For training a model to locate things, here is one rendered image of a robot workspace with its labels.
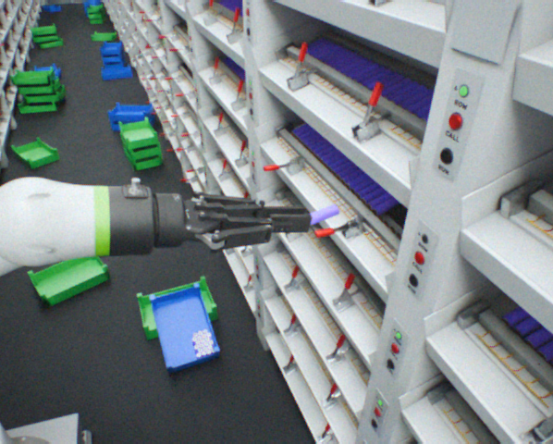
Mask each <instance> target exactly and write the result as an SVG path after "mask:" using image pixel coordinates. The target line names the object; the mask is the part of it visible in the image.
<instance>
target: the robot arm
mask: <svg viewBox="0 0 553 444"><path fill-rule="evenodd" d="M206 202H207V203H206ZM264 204H265V202H264V201H262V200H260V202H259V204H257V201H256V200H255V199H250V198H240V197H229V195H220V194H210V193H206V192H202V191H194V192H193V196H192V200H191V201H185V202H184V200H183V198H182V196H181V195H178V193H175V194H154V195H152V191H151V189H150V188H149V187H145V186H144V185H140V180H139V179H132V180H131V185H123V186H90V185H77V184H70V183H64V182H59V181H54V180H50V179H43V178H21V179H13V181H11V182H8V183H7V184H5V185H3V186H2V187H0V277H1V276H3V275H5V274H8V273H10V271H12V270H14V269H17V268H19V267H22V266H24V265H25V266H41V265H50V264H52V263H56V262H61V261H66V260H70V259H77V258H84V257H102V256H125V255H148V254H150V253H151V252H152V251H153V247H155V248H163V247H179V246H180V245H182V244H183V243H184V242H185V241H196V242H203V241H204V242H205V243H207V244H208V245H210V248H209V252H210V253H212V254H215V253H220V252H222V251H224V250H228V248H234V247H241V246H248V245H254V244H261V243H268V242H269V241H270V238H271V234H273V233H308V232H309V228H310V226H311V223H312V219H313V217H312V216H311V214H304V212H306V207H304V206H264ZM0 444H14V442H13V441H12V439H10V438H9V436H8V435H7V432H6V431H5V430H4V428H3V427H2V425H1V424H0Z"/></svg>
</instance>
